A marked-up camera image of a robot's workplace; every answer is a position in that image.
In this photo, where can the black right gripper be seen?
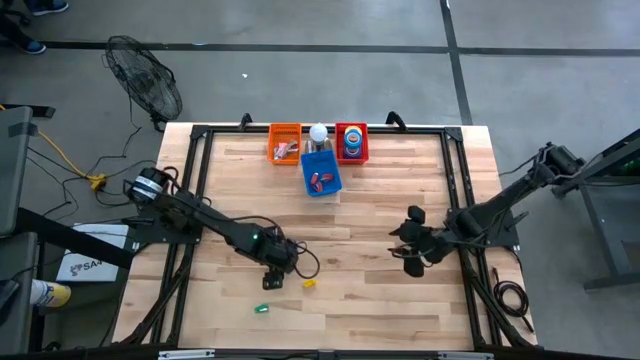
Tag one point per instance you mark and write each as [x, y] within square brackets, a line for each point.
[430, 242]

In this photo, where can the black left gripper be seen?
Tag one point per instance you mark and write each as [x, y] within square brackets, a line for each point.
[275, 252]

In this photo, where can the small green stapler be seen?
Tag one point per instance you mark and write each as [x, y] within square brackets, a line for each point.
[261, 309]

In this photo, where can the pink staple remover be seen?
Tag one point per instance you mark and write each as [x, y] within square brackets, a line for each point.
[280, 150]

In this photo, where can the blue plastic basket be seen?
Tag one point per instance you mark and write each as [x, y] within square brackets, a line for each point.
[320, 160]

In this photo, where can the light blue tape roll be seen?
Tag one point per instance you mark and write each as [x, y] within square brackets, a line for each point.
[346, 137]

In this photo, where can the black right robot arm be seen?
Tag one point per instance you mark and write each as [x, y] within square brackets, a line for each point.
[505, 200]

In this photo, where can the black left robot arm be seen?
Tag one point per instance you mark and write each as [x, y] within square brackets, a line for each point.
[210, 222]

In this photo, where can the small yellow stapler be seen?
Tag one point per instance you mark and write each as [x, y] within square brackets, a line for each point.
[309, 283]

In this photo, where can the red plastic basket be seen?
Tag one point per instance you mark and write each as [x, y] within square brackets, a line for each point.
[339, 160]

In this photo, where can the orange plastic basket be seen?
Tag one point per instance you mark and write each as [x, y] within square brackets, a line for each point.
[277, 131]

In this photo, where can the white light bulb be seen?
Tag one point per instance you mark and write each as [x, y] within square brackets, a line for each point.
[318, 134]

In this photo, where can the white printed paper sign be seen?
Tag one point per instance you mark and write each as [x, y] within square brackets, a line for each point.
[87, 267]

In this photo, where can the dark metal stand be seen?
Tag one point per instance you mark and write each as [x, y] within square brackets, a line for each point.
[600, 220]

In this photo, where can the black diagonal bar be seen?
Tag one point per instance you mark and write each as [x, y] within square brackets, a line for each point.
[75, 240]

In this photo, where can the black floor fan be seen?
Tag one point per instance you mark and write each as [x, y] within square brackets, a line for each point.
[145, 80]

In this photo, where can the yellow and white bottle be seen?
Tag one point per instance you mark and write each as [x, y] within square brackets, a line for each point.
[50, 294]

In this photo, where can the grey equipment cart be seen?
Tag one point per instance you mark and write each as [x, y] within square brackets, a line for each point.
[15, 170]

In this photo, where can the person's shoe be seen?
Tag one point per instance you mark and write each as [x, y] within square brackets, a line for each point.
[47, 6]
[33, 47]

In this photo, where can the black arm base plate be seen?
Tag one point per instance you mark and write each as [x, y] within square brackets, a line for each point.
[502, 237]
[145, 237]

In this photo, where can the black aluminium table frame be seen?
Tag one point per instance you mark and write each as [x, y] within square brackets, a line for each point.
[235, 129]

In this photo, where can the silver metal bracket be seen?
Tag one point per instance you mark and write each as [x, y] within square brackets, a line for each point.
[186, 354]
[465, 355]

